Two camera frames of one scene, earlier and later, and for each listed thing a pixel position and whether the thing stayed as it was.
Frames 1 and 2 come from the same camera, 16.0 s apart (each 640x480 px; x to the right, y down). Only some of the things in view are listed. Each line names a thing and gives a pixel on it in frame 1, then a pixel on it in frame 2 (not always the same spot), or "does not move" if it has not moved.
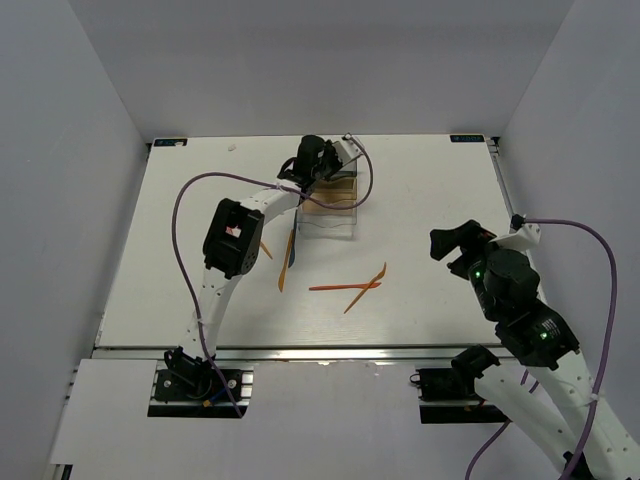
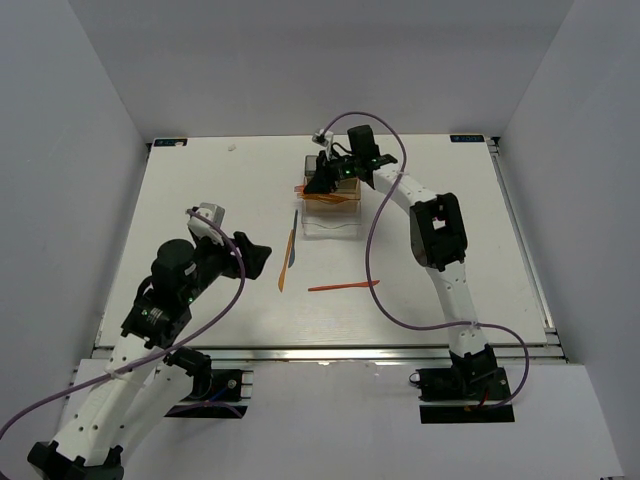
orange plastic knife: (281, 278) does not move
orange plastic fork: (367, 288) to (326, 198)
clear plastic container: (316, 221) does not move
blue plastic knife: (292, 254) does not move
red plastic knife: (320, 288) does not move
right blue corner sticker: (467, 138) does not move
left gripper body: (330, 163) to (213, 260)
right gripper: (442, 241) to (324, 180)
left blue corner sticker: (169, 142) does not move
